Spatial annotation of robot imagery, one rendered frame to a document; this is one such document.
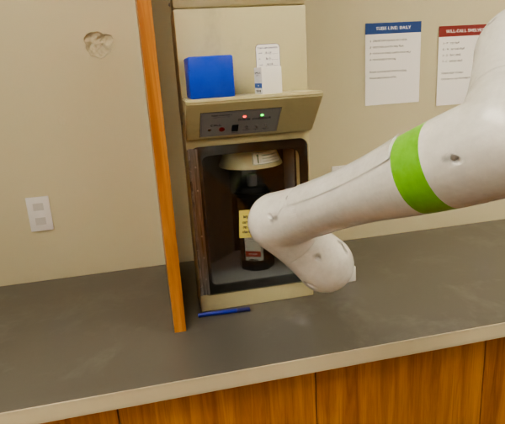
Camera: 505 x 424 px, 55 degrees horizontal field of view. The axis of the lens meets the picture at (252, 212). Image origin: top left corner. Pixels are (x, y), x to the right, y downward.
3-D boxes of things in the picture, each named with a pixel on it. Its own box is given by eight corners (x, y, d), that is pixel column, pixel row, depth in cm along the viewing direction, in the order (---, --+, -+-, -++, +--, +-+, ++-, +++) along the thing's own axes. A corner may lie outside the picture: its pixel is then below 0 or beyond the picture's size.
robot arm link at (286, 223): (434, 232, 64) (453, 172, 70) (380, 176, 60) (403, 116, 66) (270, 269, 93) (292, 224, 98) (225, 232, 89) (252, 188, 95)
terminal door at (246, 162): (203, 295, 132) (188, 147, 121) (310, 279, 138) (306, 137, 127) (203, 296, 131) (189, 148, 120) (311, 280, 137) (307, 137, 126)
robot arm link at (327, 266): (334, 313, 90) (375, 269, 90) (288, 274, 86) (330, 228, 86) (310, 283, 104) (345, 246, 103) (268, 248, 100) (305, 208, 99)
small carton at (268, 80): (255, 93, 118) (253, 67, 116) (274, 92, 120) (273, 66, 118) (262, 93, 113) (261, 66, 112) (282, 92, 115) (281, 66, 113)
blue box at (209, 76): (187, 98, 118) (183, 58, 115) (227, 95, 120) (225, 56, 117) (191, 99, 108) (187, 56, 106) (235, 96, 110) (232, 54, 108)
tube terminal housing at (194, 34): (192, 277, 157) (166, 21, 136) (289, 263, 163) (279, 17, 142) (201, 312, 134) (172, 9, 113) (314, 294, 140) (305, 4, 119)
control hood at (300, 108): (184, 140, 121) (180, 98, 118) (309, 129, 127) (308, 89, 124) (188, 145, 110) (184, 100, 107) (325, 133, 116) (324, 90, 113)
